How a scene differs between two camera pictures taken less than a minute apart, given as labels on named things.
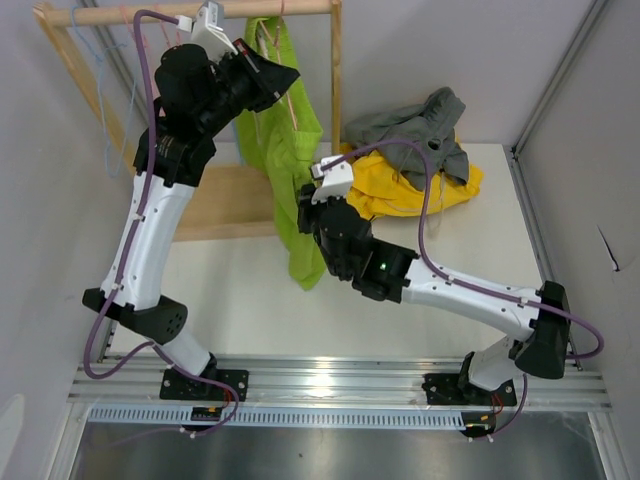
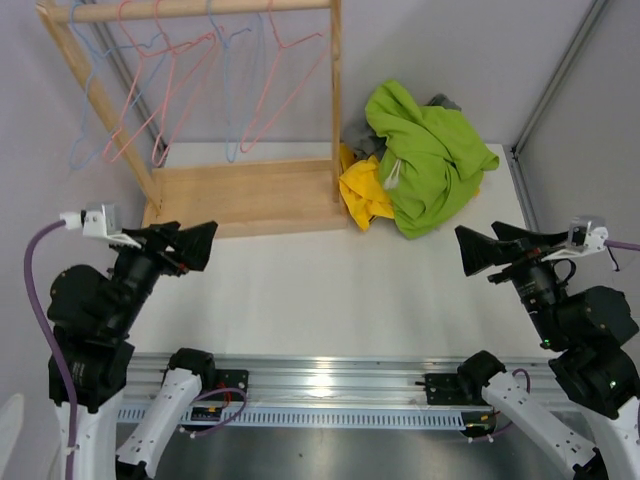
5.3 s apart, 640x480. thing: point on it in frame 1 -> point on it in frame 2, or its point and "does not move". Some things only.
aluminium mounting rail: [339, 382] does not move
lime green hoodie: [276, 146] -> [433, 159]
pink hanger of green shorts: [278, 34] -> [279, 46]
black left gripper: [271, 79] -> [192, 246]
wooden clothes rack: [225, 201] does not move
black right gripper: [307, 209] -> [477, 249]
